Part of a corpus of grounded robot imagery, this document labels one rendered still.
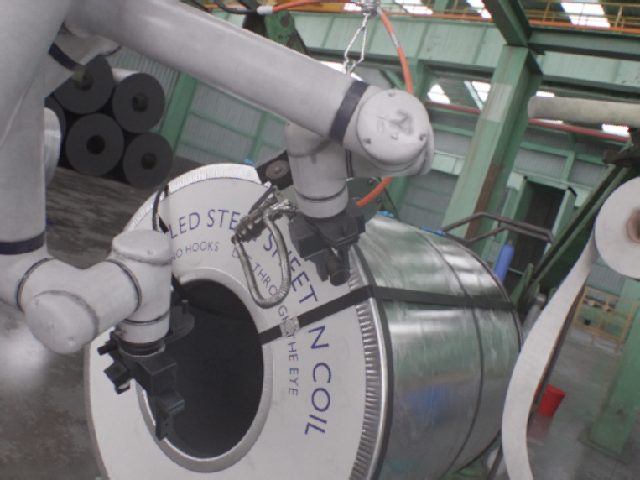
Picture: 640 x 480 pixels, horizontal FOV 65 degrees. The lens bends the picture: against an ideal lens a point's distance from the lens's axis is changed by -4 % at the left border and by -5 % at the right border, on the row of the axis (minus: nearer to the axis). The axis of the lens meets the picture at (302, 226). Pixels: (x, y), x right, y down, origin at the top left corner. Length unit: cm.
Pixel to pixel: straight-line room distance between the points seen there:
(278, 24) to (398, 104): 160
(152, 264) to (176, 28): 32
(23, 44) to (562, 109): 67
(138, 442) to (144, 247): 109
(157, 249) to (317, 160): 27
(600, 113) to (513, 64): 561
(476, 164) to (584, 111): 534
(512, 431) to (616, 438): 485
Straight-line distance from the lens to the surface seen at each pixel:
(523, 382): 92
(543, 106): 81
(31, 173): 74
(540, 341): 91
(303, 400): 130
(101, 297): 72
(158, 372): 86
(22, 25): 50
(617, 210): 92
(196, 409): 183
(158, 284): 79
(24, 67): 51
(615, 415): 573
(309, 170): 79
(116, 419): 187
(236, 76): 68
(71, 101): 1327
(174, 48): 72
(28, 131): 72
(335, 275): 98
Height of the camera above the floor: 133
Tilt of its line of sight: 3 degrees down
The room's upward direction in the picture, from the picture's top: 19 degrees clockwise
